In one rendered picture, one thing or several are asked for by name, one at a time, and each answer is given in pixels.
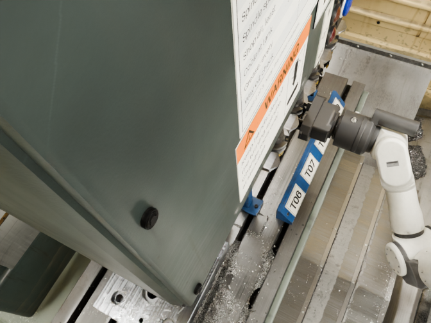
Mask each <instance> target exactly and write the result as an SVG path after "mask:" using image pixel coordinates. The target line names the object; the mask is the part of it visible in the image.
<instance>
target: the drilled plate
mask: <svg viewBox="0 0 431 323"><path fill-rule="evenodd" d="M229 248H230V246H229V243H228V242H226V241H225V242H224V244H223V246H222V248H221V250H220V252H219V254H218V256H217V258H216V260H215V262H214V264H213V265H212V268H211V269H210V272H209V273H208V276H207V278H206V280H205V282H204V283H203V287H202V289H201V291H200V293H199V295H197V297H196V299H195V301H194V303H193V305H192V306H187V307H185V308H183V306H179V305H176V306H175V305H172V304H169V303H168V302H166V301H164V300H162V299H160V300H159V297H156V298H154V299H152V298H151V293H150V292H148V291H146V290H145V289H142V288H141V287H139V286H137V285H135V284H134V283H132V282H130V281H128V280H127V279H124V278H123V277H121V276H119V275H117V274H116V273H114V272H113V274H112V275H111V277H110V279H109V280H108V282H107V283H106V285H105V287H104V288H103V290H102V291H101V293H100V295H99V296H98V298H97V299H96V301H95V303H94V304H93V306H92V307H94V308H95V309H97V310H99V311H101V312H102V313H104V314H105V315H108V316H109V317H110V318H112V319H114V320H116V321H117V322H119V323H139V322H140V323H156V322H158V320H159V319H162V321H159V323H192V322H193V320H194V318H195V316H196V314H197V312H198V310H199V308H200V306H201V304H202V302H203V300H204V298H205V296H206V294H207V292H208V290H209V288H210V286H211V284H212V282H213V280H214V278H215V276H216V274H217V272H218V270H219V268H220V266H221V264H222V262H223V260H224V258H225V256H226V254H227V252H228V250H229ZM120 289H121V290H120ZM141 289H142V290H141ZM117 290H118V291H117ZM140 290H141V291H140ZM122 292H125V293H126V292H127V294H125V293H122ZM141 294H142V295H141ZM110 297H111V298H112V299H111V298H110ZM122 297H123V300H122V301H121V302H120V300H121V298H122ZM125 299H126V300H125ZM145 300H146V301H145ZM112 302H113V303H114V304H116V305H115V306H114V304H113V305H112V304H111V303H112ZM148 303H149V304H150V305H149V304H148ZM154 303H155V304H154ZM143 309H144V310H143ZM181 309H182V310H181ZM164 310H169V311H164ZM180 310H181V312H179V311H180ZM178 312H179V313H178ZM134 313H135V314H136V316H135V315H134ZM171 313H173V314H171ZM143 314H145V315H143ZM165 315H166V316H165ZM145 317H146V318H147V319H145ZM166 317H167V319H166ZM171 317H172V318H173V320H174V321H175V322H174V321H173V322H172V320H170V318H171ZM142 318H144V319H142ZM163 318H165V319H163ZM156 320H157V321H156Z"/></svg>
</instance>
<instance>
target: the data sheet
mask: <svg viewBox="0 0 431 323"><path fill-rule="evenodd" d="M316 3H317V0H231V9H232V29H233V48H234V59H235V79H236V89H237V109H238V120H239V138H241V137H242V136H243V134H244V132H245V130H246V128H247V127H248V125H249V123H250V121H251V120H252V118H253V116H254V114H255V112H256V110H257V109H258V107H259V105H260V104H261V102H262V100H263V98H264V96H265V94H266V93H267V91H268V89H269V87H270V86H271V84H272V82H273V80H274V78H275V77H276V75H277V73H278V71H279V70H280V67H281V66H282V64H283V62H284V61H285V59H286V57H287V55H288V54H289V51H290V50H291V48H292V46H293V45H294V43H295V41H296V39H297V37H298V35H299V34H300V32H301V30H302V28H303V27H304V25H305V23H306V21H307V19H308V18H309V16H310V14H311V12H312V11H313V9H314V7H315V5H316Z"/></svg>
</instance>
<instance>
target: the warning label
mask: <svg viewBox="0 0 431 323"><path fill-rule="evenodd" d="M311 17H312V16H311V15H310V17H309V18H308V21H307V22H306V24H305V26H304V27H303V29H302V31H301V33H300V35H299V37H298V38H297V40H296V42H295V43H294V45H293V47H292V49H291V51H290V53H289V54H288V56H287V58H286V60H285V61H284V63H283V65H282V67H281V69H280V70H279V72H278V74H277V76H276V77H275V80H274V81H273V83H272V85H271V86H270V88H269V90H268V92H267V94H266V96H265V98H264V99H263V101H262V103H261V104H260V106H259V108H258V110H257V112H256V114H255V115H254V117H253V119H252V120H251V122H250V124H249V126H248V128H247V130H246V131H245V133H244V135H243V136H242V138H241V141H240V142H239V144H238V146H237V147H236V149H235V154H236V162H237V177H238V184H239V199H240V203H241V201H242V199H243V198H244V196H245V194H246V192H247V190H248V188H249V186H250V184H251V182H252V180H253V178H254V177H255V174H256V173H257V170H258V168H259V167H260V164H261V163H262V161H263V159H264V157H265V155H266V153H267V151H268V149H269V147H270V145H271V143H272V141H273V140H274V138H275V136H276V134H277V132H278V130H279V128H280V126H281V124H282V122H283V120H284V118H285V116H286V115H287V112H288V111H289V108H290V107H291V104H292V103H293V101H294V99H295V97H296V95H297V93H298V91H299V89H300V85H301V77H302V72H303V65H304V61H305V53H306V48H307V41H308V33H309V29H310V22H311Z"/></svg>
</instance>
